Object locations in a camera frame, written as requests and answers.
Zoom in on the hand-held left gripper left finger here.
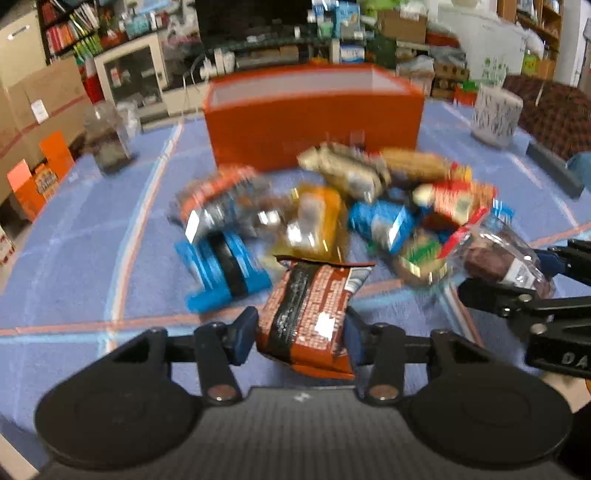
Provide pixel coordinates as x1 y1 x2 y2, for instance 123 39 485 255
107 305 260 407

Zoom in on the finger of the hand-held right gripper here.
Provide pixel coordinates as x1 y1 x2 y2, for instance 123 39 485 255
457 277 591 336
530 239 591 283

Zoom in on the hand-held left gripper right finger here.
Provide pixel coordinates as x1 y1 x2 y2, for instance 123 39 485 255
344 307 498 407

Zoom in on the clear packet with brown cake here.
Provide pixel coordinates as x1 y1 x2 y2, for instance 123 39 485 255
455 216 556 297

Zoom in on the brown orange snack packet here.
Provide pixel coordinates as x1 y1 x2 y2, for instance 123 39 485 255
255 255 378 382

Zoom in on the red snack packet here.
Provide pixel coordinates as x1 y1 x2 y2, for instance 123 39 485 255
412 179 498 228

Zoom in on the small blue snack packet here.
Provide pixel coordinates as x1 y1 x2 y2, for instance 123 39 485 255
348 200 417 256

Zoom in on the yellow snack packet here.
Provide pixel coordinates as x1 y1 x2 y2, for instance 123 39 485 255
276 184 350 262

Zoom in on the tan snack packet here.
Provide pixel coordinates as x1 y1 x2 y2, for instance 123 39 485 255
379 147 472 186

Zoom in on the orange cardboard box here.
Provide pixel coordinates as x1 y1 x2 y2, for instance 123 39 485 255
202 63 426 172

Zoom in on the blue packet with black stripe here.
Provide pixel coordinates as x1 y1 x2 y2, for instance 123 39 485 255
174 230 273 313

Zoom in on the green snack packet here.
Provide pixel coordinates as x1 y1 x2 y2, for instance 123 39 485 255
396 230 456 288

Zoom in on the blue cloth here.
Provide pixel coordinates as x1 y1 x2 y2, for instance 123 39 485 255
567 154 591 182

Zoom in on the orange silver snack packet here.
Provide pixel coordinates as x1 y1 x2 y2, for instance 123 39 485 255
168 165 279 241

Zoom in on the brown plaid cushion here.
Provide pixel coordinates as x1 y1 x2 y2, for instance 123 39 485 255
502 74 591 162

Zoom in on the white patterned cup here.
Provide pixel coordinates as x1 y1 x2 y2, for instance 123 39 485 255
470 85 525 149

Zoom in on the clear plastic container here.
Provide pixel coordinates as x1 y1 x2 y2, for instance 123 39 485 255
82 103 136 176

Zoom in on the wooden shelf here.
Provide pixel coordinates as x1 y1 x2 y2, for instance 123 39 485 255
496 0 565 80

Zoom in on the orange cardboard display stand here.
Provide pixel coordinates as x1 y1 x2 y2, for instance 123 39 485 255
6 130 75 223

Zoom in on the small brown cardboard box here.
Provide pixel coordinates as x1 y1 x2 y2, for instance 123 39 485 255
376 8 428 45

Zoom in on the white cabinet with glass door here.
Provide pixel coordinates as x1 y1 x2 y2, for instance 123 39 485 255
93 32 170 117

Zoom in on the stack of blue white boxes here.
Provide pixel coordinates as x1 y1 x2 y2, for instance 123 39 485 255
331 0 366 64

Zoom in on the large brown cardboard box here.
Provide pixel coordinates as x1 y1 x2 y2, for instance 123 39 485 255
0 57 94 200

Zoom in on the black monitor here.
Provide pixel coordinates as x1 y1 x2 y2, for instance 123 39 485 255
193 0 315 45

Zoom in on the bookshelf with books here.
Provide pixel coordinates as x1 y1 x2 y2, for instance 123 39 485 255
36 0 117 66

